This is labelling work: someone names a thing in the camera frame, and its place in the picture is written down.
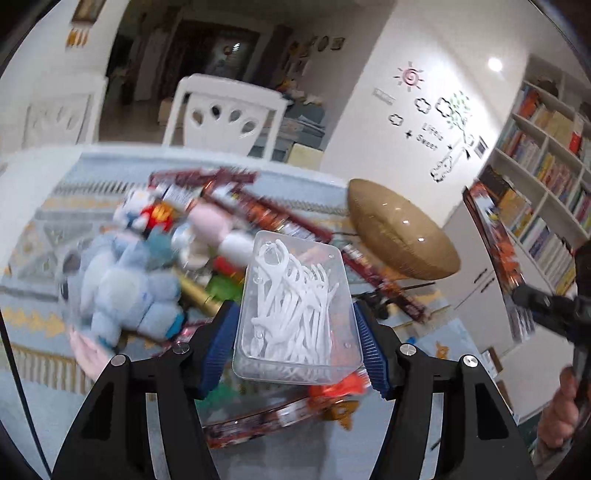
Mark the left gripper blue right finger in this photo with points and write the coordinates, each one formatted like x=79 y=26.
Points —
x=374 y=359

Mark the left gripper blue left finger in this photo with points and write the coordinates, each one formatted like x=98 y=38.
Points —
x=216 y=341

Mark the orange snack packet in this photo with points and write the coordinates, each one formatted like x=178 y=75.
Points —
x=354 y=384

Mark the long naruto pen box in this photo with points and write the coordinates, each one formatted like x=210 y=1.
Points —
x=386 y=291

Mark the clear floss pick box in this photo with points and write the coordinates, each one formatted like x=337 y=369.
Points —
x=296 y=323

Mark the red short box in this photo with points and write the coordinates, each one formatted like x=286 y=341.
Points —
x=242 y=429

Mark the blue grey plush toy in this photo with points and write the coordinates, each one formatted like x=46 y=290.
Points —
x=109 y=285

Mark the pink plush toy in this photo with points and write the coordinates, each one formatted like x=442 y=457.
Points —
x=210 y=224

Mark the right hand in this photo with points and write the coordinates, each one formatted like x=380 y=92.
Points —
x=561 y=416

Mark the yellow black marker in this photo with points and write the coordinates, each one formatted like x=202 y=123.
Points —
x=198 y=296

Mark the amber ribbed glass bowl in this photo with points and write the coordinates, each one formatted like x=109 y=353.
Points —
x=399 y=233

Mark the white bookshelf with books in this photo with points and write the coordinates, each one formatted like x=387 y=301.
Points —
x=542 y=156

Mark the dark red long box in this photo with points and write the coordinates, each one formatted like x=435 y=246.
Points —
x=263 y=213

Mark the red white mascot toy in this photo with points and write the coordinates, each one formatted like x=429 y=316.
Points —
x=141 y=211

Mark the patterned blue table mat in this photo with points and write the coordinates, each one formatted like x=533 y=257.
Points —
x=77 y=409

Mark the far dark red box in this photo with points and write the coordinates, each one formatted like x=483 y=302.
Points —
x=200 y=177

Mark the white dining chair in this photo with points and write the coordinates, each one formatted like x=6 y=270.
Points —
x=224 y=115

